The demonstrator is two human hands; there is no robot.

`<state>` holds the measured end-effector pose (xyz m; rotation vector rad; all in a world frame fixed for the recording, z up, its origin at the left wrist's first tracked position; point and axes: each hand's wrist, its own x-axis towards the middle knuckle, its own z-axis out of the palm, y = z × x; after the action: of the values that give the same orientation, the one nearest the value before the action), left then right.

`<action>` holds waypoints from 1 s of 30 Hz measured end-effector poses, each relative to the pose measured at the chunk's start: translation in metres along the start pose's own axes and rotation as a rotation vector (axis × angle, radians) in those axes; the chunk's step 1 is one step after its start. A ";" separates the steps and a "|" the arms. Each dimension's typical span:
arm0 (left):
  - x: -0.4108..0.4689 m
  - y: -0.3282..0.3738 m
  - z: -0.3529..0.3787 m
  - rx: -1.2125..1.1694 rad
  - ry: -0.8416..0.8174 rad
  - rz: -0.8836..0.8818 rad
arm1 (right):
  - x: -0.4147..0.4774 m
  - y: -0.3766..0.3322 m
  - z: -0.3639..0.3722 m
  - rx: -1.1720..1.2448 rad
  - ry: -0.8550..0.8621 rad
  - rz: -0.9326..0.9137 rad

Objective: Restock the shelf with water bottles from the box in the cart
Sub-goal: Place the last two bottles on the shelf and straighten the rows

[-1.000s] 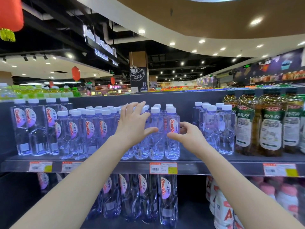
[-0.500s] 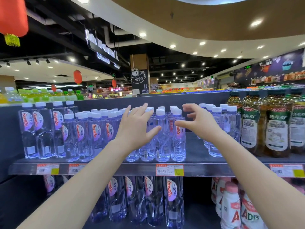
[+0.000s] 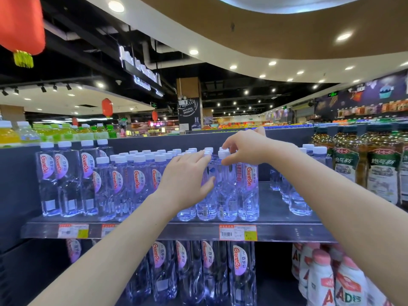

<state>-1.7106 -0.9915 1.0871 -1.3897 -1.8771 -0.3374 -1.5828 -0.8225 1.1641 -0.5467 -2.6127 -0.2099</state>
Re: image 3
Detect medium red paper lantern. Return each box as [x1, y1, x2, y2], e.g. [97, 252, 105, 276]
[101, 98, 114, 119]

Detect black chalkboard sign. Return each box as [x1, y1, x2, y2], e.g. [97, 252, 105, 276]
[178, 98, 202, 131]

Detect person's left forearm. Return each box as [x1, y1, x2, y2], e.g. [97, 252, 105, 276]
[28, 194, 181, 306]

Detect group of white pink bottles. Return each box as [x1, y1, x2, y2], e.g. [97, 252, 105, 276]
[291, 242, 396, 306]

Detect group of small water bottles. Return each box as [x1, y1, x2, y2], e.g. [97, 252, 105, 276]
[93, 147, 259, 223]

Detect row of yellow green bottles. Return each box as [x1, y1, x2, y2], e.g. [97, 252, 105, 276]
[0, 121, 119, 147]

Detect distant store displays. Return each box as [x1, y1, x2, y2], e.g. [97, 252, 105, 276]
[118, 114, 332, 131]

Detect group of recessed ceiling lights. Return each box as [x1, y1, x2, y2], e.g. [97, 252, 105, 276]
[0, 0, 408, 118]

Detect person's left hand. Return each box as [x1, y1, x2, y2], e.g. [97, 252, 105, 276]
[155, 150, 216, 214]

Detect person's right hand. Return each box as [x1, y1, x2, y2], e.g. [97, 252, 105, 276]
[221, 126, 278, 167]

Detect big red paper lantern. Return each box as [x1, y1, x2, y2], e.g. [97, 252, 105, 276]
[0, 0, 46, 69]

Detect purple wall mural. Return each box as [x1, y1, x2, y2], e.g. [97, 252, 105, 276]
[314, 69, 408, 115]

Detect illuminated store sign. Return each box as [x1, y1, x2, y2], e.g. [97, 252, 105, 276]
[118, 45, 165, 98]

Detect dark grey metal shelf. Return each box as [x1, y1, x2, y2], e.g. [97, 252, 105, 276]
[0, 125, 408, 306]

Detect person's right forearm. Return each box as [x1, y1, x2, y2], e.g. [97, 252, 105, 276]
[267, 140, 408, 306]

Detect group of amber liquid bottles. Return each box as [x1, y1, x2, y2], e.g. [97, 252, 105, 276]
[312, 125, 408, 206]

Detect brown square pillar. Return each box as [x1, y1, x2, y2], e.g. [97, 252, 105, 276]
[176, 76, 203, 131]

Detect large clear water bottle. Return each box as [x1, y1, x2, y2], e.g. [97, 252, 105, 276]
[35, 142, 61, 217]
[79, 140, 99, 216]
[96, 139, 115, 158]
[54, 141, 84, 218]

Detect group of large water bottles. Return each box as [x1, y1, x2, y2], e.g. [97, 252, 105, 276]
[66, 238, 257, 306]
[270, 144, 334, 216]

